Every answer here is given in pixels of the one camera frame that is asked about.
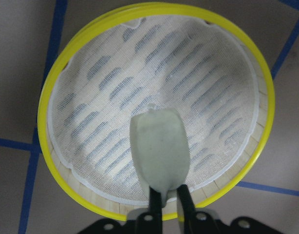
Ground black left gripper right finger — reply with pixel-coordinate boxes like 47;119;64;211
176;184;195;217

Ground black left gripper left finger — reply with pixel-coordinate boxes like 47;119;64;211
149;187;162;219

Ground white steamed bun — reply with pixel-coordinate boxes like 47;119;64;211
130;108;190;207

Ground yellow-rimmed bamboo steamer near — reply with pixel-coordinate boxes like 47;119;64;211
37;2;275;221

